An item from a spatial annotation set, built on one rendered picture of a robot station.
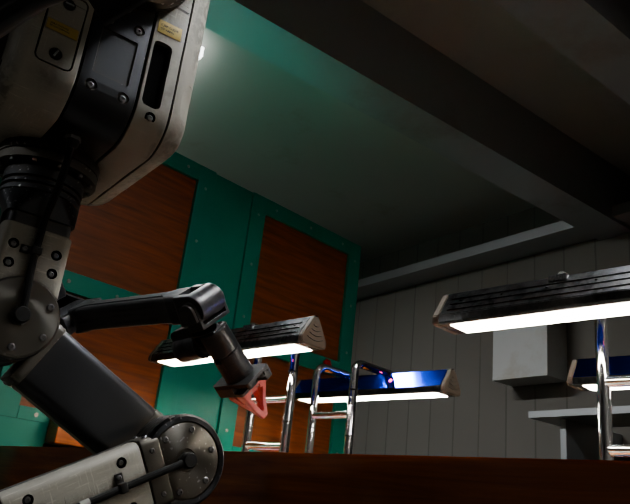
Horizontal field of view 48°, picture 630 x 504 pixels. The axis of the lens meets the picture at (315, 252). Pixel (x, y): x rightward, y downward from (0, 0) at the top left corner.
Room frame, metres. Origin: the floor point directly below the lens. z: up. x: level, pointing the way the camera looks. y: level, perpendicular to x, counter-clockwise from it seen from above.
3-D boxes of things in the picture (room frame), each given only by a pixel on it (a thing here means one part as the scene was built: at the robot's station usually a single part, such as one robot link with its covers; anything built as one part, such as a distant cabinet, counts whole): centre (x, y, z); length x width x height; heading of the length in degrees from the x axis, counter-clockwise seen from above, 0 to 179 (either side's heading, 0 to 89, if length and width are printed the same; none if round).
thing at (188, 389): (2.54, 0.48, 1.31); 1.36 x 0.55 x 0.95; 134
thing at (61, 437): (2.07, 0.54, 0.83); 0.30 x 0.06 x 0.07; 134
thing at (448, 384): (2.18, -0.21, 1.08); 0.62 x 0.08 x 0.07; 44
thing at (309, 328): (1.79, 0.19, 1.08); 0.62 x 0.08 x 0.07; 44
